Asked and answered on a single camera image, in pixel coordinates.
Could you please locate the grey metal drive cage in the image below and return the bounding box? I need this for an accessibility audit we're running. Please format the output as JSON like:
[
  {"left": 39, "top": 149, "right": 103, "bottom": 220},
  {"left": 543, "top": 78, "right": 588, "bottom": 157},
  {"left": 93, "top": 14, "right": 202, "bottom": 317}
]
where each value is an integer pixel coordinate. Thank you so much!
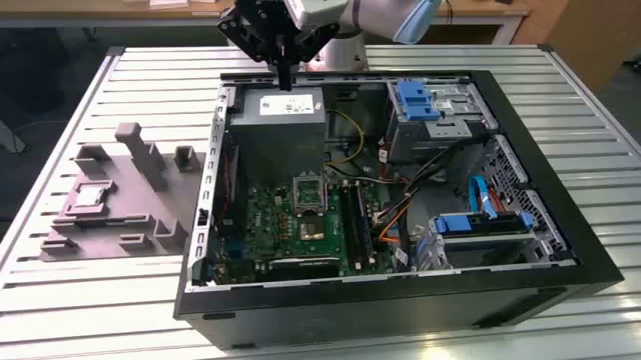
[{"left": 384, "top": 79, "right": 504, "bottom": 163}]

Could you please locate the grey plastic parts rack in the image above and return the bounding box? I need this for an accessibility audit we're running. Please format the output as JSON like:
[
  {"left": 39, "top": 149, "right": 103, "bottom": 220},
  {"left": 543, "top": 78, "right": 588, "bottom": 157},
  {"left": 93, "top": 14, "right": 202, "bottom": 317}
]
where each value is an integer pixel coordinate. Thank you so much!
[{"left": 38, "top": 121, "right": 210, "bottom": 263}]

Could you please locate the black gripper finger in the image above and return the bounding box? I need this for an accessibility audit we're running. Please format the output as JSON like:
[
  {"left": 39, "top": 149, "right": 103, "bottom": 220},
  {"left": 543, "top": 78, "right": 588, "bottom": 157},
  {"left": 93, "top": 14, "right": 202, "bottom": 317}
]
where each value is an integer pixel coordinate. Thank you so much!
[
  {"left": 215, "top": 9, "right": 289, "bottom": 92},
  {"left": 286, "top": 22, "right": 344, "bottom": 92}
]

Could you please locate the black open PC case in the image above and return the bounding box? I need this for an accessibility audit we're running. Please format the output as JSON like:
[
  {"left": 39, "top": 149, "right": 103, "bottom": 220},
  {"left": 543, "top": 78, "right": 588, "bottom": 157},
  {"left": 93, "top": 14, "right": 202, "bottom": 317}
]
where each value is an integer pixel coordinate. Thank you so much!
[{"left": 173, "top": 69, "right": 627, "bottom": 352}]

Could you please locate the wooden cabinet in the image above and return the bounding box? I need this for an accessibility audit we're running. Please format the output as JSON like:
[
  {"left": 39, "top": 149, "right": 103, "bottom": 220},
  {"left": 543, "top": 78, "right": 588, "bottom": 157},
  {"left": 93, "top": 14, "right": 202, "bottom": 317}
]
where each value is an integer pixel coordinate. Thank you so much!
[{"left": 513, "top": 0, "right": 641, "bottom": 92}]

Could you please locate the red power wire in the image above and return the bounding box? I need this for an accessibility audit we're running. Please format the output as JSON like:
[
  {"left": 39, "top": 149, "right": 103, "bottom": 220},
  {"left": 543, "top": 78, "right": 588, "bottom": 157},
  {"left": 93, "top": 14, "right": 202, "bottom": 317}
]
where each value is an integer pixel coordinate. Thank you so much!
[{"left": 488, "top": 186, "right": 517, "bottom": 217}]

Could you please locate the yellow wire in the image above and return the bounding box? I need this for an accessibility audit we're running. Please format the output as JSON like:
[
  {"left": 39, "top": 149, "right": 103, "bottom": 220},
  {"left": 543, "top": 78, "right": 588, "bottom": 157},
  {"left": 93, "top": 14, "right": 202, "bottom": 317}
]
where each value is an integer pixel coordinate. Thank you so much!
[{"left": 324, "top": 108, "right": 366, "bottom": 165}]

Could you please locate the hard disk in blue carrier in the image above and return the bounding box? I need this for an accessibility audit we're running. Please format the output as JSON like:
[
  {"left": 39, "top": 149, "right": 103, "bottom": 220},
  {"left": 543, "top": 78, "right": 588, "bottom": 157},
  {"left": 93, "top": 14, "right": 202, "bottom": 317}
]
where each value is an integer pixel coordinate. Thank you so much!
[{"left": 430, "top": 210, "right": 536, "bottom": 236}]

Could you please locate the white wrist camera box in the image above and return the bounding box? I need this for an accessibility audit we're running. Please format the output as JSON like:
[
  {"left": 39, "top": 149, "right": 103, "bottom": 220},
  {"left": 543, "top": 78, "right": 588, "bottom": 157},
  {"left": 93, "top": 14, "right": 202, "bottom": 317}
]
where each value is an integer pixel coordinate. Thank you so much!
[{"left": 282, "top": 0, "right": 348, "bottom": 32}]

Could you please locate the black RAM slot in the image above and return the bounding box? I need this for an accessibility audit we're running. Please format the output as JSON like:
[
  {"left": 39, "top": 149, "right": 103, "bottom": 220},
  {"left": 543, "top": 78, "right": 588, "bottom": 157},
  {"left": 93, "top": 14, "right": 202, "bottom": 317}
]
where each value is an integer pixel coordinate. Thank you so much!
[
  {"left": 338, "top": 179, "right": 368, "bottom": 270},
  {"left": 353, "top": 179, "right": 380, "bottom": 266}
]

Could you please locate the blue flat wire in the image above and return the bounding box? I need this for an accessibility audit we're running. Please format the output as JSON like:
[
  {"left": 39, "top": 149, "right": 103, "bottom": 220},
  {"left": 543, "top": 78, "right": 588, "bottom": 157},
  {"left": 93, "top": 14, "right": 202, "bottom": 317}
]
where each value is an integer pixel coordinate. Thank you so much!
[{"left": 466, "top": 175, "right": 501, "bottom": 221}]

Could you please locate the blue plastic drive latch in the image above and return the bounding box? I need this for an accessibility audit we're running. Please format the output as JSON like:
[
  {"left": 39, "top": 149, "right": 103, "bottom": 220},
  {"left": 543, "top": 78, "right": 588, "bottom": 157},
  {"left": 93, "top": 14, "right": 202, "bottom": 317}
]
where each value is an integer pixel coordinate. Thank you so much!
[{"left": 394, "top": 79, "right": 441, "bottom": 122}]

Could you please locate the thin red wire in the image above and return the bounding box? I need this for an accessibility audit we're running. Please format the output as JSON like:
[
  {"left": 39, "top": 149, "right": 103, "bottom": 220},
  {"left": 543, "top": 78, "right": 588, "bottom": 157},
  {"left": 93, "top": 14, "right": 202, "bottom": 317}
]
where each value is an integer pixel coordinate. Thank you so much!
[{"left": 213, "top": 148, "right": 238, "bottom": 230}]

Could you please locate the grey power supply unit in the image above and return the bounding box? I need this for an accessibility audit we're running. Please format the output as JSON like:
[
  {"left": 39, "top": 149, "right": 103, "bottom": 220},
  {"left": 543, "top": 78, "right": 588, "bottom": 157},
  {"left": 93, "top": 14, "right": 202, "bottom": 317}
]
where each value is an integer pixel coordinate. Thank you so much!
[{"left": 226, "top": 85, "right": 332, "bottom": 188}]

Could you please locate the CPU socket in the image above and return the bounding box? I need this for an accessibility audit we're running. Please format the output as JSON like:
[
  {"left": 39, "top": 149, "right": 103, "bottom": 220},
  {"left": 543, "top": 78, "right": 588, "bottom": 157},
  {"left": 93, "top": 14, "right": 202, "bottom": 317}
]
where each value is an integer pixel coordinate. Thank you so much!
[{"left": 298, "top": 217, "right": 328, "bottom": 242}]

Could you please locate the black graphics card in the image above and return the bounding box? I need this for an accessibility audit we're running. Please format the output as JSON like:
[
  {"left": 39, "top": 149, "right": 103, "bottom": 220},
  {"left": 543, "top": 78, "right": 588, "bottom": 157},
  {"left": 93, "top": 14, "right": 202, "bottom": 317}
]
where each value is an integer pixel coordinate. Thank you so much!
[{"left": 265, "top": 255, "right": 342, "bottom": 281}]

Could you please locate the black cable bundle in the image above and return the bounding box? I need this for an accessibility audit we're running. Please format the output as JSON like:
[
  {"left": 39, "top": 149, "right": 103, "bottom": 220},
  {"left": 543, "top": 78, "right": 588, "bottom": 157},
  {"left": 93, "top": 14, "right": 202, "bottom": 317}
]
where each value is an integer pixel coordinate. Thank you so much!
[{"left": 373, "top": 133, "right": 496, "bottom": 226}]

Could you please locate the grey white wire bundle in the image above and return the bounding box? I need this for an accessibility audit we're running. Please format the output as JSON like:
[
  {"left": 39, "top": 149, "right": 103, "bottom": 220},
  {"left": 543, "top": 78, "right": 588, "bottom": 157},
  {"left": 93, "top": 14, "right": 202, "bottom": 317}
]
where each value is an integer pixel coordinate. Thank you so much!
[{"left": 324, "top": 164, "right": 408, "bottom": 185}]

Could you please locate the green motherboard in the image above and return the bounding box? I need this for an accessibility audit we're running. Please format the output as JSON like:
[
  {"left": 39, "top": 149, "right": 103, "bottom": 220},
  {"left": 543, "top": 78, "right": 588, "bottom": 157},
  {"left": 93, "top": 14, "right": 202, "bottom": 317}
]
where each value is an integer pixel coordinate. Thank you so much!
[{"left": 210, "top": 164, "right": 402, "bottom": 285}]

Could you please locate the grey metal disk bay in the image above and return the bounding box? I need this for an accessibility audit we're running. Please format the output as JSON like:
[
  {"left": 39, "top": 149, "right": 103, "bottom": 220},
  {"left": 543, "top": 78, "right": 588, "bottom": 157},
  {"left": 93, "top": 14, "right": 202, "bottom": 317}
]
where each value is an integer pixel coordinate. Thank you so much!
[{"left": 409, "top": 223, "right": 576, "bottom": 272}]

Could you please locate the dark RAM stick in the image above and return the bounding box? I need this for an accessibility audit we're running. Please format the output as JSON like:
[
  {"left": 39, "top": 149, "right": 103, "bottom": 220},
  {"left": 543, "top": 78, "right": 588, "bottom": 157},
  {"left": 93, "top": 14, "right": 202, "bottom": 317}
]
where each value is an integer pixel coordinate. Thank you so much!
[{"left": 74, "top": 219, "right": 131, "bottom": 228}]

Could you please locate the silver CPU green edge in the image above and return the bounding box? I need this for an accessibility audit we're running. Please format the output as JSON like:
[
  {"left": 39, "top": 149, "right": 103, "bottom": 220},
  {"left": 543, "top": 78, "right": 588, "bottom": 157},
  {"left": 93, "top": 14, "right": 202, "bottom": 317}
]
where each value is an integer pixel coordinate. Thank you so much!
[{"left": 72, "top": 184, "right": 107, "bottom": 208}]

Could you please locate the orange wire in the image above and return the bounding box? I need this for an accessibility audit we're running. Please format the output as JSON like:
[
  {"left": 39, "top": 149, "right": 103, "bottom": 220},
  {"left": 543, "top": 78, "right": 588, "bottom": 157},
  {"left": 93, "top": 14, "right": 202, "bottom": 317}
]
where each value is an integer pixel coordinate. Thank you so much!
[{"left": 377, "top": 209, "right": 410, "bottom": 248}]

